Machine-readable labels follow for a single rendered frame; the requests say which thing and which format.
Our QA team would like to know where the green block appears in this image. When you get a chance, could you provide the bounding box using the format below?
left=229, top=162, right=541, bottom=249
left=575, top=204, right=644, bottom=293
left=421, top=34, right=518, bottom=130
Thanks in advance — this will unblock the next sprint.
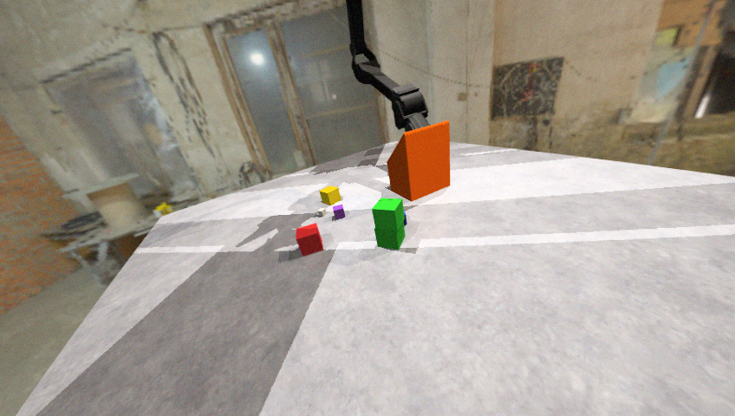
left=374, top=221, right=406, bottom=250
left=372, top=198, right=405, bottom=231

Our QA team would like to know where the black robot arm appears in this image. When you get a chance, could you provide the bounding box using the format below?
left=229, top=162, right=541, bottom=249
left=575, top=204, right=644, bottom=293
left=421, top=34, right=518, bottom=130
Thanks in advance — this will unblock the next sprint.
left=346, top=0, right=430, bottom=133

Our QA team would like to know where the yellow block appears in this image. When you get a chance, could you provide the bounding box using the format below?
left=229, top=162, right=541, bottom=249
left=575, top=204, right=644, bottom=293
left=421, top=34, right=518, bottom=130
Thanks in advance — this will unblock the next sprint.
left=319, top=186, right=341, bottom=205

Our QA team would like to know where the purple block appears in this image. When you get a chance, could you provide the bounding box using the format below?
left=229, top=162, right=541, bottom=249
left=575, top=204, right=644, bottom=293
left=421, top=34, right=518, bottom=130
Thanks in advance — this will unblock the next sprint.
left=333, top=205, right=345, bottom=219

